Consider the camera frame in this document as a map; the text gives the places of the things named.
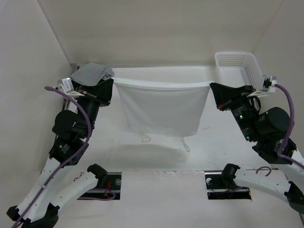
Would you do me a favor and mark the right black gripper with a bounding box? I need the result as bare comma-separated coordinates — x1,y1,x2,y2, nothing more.
209,81,258,140

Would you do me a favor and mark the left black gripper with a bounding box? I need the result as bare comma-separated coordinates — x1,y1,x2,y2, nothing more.
76,78,115,137

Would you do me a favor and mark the white tank top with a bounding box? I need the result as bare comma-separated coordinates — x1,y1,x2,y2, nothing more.
114,77,211,142

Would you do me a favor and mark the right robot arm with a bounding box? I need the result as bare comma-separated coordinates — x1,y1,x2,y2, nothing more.
210,83,304,214

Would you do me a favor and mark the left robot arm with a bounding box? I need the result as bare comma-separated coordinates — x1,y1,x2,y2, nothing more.
7,78,114,228

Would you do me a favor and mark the folded grey tank top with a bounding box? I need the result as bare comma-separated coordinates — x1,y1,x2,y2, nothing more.
71,63,114,86

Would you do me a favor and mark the white plastic basket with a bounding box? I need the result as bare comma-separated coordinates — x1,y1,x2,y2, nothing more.
214,52,263,91

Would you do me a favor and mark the metal table edge rail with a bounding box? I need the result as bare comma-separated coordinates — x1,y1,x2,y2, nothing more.
62,63,80,112

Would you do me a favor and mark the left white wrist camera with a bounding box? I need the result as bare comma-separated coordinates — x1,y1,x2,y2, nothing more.
57,78,85,97

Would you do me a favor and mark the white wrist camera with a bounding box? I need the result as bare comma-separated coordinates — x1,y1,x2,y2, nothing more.
248,75,277,97
57,78,85,97

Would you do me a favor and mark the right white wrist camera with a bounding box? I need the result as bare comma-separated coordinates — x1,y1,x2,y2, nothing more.
248,75,277,97

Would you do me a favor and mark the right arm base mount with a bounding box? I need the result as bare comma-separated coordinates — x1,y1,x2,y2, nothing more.
205,172,252,200

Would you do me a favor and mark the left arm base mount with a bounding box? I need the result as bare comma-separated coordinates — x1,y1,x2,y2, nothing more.
79,172,122,201

